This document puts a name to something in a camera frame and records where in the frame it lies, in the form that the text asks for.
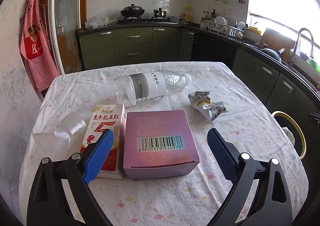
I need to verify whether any black gas stove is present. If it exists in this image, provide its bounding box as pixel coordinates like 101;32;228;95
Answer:
117;16;180;25

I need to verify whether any clear plastic cup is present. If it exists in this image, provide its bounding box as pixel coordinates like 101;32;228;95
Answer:
32;112;88;150

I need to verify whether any steel kitchen faucet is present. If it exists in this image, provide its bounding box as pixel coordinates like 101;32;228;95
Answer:
289;28;315;67

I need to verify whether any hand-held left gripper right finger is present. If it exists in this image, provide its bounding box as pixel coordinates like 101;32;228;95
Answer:
207;128;293;226

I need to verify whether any red checkered apron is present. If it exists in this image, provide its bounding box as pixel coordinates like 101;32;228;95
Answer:
19;0;60;91

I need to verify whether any green plastic item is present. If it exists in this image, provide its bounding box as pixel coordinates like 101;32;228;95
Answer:
306;58;320;74

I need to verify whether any black wok with wooden handle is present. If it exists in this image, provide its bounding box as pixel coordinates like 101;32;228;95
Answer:
260;48;285;62

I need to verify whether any frosted glass sliding door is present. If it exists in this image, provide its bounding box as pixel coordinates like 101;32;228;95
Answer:
49;0;84;74

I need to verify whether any silver snack wrapper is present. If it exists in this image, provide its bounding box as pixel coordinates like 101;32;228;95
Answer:
188;90;227;124

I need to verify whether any clear plastic bag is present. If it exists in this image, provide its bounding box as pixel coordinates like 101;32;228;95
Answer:
84;16;118;29

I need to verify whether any pink cardboard box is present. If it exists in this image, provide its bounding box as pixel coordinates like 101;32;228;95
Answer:
123;110;200;181

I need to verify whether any clear plastic water bottle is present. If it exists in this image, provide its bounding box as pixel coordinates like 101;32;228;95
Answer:
116;71;192;106

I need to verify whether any white tissue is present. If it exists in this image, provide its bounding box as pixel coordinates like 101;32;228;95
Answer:
282;127;297;141

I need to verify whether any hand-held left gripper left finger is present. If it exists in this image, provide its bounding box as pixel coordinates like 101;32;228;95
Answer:
26;129;115;226

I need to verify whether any black wok with lid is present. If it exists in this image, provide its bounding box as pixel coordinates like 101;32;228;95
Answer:
120;4;146;19

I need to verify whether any white and red milk carton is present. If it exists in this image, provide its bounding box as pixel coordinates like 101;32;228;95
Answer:
80;104;125;179

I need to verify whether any green base cabinet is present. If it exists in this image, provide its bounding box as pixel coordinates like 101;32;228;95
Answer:
79;26;320;116

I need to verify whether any wooden cutting board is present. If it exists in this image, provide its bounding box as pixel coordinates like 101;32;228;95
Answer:
264;28;300;52

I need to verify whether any white dish rack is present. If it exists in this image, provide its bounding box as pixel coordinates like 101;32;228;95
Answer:
204;16;244;37

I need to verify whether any blue bin with yellow rim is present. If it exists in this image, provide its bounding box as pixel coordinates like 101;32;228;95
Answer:
271;111;307;159

